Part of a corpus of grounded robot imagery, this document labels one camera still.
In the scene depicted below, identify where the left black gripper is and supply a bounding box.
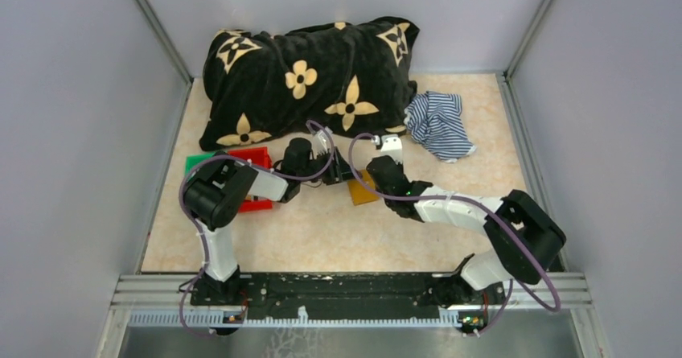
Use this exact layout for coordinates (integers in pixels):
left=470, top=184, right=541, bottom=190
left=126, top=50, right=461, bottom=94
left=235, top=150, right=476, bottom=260
left=298, top=146, right=363, bottom=186

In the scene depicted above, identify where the yellow leather card holder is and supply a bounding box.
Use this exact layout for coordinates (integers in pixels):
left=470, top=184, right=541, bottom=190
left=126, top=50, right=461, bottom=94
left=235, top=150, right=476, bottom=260
left=347, top=170, right=380, bottom=206

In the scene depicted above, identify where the red plastic bin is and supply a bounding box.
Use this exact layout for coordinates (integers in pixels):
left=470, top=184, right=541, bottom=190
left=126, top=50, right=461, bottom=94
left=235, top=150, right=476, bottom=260
left=228, top=146, right=273, bottom=213

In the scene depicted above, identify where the green plastic bin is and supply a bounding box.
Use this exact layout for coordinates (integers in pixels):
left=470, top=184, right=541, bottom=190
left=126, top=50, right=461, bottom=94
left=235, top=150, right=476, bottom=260
left=184, top=151, right=230, bottom=177

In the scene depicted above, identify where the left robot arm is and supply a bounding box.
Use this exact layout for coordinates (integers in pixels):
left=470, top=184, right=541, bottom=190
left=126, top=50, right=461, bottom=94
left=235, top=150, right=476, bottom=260
left=179, top=138, right=353, bottom=305

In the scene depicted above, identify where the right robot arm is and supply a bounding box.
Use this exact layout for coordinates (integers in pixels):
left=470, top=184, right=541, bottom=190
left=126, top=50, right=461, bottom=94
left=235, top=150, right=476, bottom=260
left=366, top=155, right=566, bottom=303

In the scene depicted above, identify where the blue striped cloth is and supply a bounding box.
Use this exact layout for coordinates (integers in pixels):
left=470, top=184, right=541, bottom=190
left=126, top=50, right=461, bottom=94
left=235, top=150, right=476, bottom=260
left=405, top=91, right=477, bottom=163

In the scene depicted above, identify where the black floral blanket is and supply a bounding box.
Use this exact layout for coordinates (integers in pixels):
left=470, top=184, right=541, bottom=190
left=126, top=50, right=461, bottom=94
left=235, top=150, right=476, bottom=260
left=199, top=16, right=420, bottom=151

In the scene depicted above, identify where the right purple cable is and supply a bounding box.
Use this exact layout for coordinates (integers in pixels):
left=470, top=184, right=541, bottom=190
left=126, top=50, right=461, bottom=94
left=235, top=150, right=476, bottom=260
left=348, top=133, right=563, bottom=339

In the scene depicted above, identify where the purple cable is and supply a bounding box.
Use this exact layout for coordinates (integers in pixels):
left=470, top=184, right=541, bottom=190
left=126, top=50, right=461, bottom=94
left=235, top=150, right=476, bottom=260
left=348, top=133, right=563, bottom=339
left=178, top=120, right=337, bottom=339

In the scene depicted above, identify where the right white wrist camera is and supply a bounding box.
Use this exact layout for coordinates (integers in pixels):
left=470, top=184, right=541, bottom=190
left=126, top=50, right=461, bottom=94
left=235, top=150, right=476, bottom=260
left=372, top=134, right=404, bottom=164

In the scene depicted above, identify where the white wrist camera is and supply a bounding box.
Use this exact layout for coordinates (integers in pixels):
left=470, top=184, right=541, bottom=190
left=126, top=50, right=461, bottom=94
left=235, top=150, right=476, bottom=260
left=311, top=130, right=335, bottom=158
left=372, top=134, right=404, bottom=164

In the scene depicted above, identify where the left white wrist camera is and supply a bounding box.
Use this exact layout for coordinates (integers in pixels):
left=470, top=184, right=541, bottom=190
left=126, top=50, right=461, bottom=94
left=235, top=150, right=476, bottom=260
left=311, top=130, right=335, bottom=158

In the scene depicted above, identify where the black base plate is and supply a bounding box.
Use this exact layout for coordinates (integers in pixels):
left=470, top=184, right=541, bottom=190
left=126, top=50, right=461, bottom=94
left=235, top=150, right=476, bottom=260
left=190, top=273, right=504, bottom=320

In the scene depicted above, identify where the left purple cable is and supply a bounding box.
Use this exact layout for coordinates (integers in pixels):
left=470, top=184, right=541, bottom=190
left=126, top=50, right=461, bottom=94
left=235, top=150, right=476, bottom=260
left=178, top=120, right=337, bottom=339

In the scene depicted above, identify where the aluminium front rail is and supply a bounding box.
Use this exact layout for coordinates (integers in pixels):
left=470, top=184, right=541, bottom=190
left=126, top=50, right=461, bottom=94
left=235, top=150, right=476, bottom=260
left=110, top=272, right=593, bottom=331

